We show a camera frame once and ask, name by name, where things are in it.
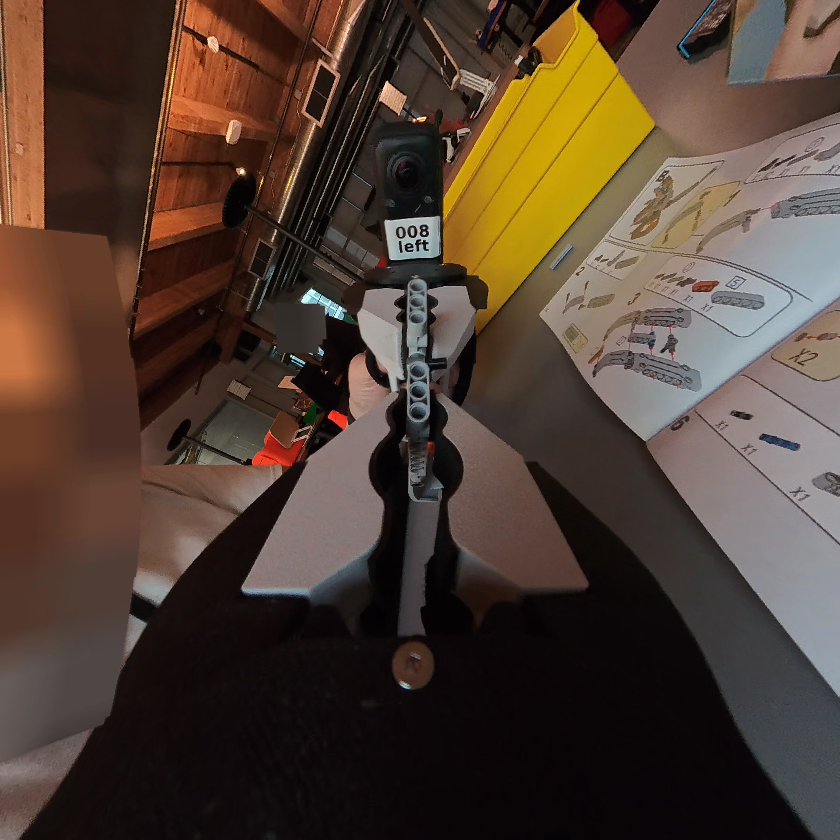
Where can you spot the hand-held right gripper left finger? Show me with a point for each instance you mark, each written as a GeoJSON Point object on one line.
{"type": "Point", "coordinates": [315, 518]}

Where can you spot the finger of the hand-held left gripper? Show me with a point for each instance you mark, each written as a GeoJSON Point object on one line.
{"type": "Point", "coordinates": [380, 341]}
{"type": "Point", "coordinates": [453, 328]}

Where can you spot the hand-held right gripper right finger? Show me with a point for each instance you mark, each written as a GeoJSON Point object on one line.
{"type": "Point", "coordinates": [512, 518]}

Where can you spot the grey toy frame assembly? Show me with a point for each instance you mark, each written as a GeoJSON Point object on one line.
{"type": "Point", "coordinates": [417, 308]}

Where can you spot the grey toy beam arm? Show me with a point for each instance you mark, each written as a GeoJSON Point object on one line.
{"type": "Point", "coordinates": [418, 394]}

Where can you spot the grey desk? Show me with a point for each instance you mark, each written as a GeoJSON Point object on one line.
{"type": "Point", "coordinates": [571, 426]}

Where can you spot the person's left hand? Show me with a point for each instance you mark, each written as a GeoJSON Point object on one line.
{"type": "Point", "coordinates": [362, 387]}

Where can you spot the white ceiling vent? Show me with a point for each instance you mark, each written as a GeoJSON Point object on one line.
{"type": "Point", "coordinates": [320, 88]}
{"type": "Point", "coordinates": [261, 257]}

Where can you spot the light blue toy pin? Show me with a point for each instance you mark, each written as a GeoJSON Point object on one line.
{"type": "Point", "coordinates": [561, 257]}

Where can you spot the yellow plastic bin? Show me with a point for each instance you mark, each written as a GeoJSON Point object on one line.
{"type": "Point", "coordinates": [544, 151]}

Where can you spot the white ceiling sensor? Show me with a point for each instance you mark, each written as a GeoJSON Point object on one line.
{"type": "Point", "coordinates": [233, 131]}

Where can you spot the white instruction booklet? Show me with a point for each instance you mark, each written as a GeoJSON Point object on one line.
{"type": "Point", "coordinates": [722, 394]}

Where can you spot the small flat blue box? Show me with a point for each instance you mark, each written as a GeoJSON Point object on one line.
{"type": "Point", "coordinates": [702, 26]}

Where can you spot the large blue toy box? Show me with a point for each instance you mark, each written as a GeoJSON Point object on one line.
{"type": "Point", "coordinates": [787, 39]}

